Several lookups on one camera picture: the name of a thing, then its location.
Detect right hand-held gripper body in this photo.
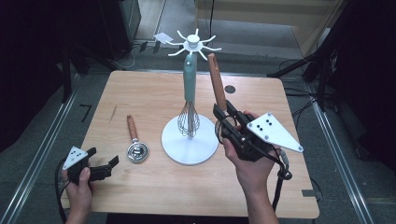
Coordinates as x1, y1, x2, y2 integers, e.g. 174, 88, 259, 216
218, 112, 304, 162

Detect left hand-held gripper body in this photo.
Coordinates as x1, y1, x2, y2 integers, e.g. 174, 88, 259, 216
62, 146, 113, 186

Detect wooden handled mesh strainer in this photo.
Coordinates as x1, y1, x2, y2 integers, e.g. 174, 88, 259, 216
207, 52, 238, 145

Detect wooden handled steel measuring spoon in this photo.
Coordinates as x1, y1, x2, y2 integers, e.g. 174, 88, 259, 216
125, 114, 149, 164

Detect teal handled wire whisk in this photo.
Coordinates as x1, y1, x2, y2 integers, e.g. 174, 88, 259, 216
177, 53, 201, 138

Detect white utensil rack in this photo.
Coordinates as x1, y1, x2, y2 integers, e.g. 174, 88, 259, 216
161, 28, 222, 166

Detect person's left hand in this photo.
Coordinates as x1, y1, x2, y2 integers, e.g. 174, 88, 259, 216
62, 167, 95, 217

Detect person's right hand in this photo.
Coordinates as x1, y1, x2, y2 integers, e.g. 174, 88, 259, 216
221, 110, 283, 195

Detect black tripod stand legs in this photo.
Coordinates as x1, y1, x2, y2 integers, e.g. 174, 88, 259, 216
266, 50, 332, 113

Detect white paper sheet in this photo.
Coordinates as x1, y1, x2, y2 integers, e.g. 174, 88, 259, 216
152, 32, 175, 45

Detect light wooden board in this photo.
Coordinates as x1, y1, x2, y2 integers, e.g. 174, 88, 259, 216
195, 0, 347, 58

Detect dark cabinet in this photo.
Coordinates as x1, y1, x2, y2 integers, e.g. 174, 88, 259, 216
99, 0, 142, 61

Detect left hand-held gripper black cable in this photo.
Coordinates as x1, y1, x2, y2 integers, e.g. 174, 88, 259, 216
54, 158, 72, 224

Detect hand-held gripper black cable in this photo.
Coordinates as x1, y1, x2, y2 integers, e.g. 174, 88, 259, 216
54, 158, 72, 224
270, 148, 293, 213

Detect black floor cables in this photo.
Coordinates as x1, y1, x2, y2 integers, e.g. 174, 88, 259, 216
279, 59, 320, 130

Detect metal floor rail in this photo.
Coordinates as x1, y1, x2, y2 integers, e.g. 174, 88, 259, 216
306, 83, 375, 224
0, 74, 82, 224

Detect right hand-held gripper black cable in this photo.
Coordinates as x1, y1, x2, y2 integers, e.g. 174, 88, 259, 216
270, 148, 293, 213

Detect black metal stand post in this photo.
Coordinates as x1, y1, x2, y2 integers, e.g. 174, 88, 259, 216
60, 46, 75, 105

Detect white floor cable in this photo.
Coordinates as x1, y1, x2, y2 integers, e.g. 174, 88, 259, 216
111, 46, 137, 70

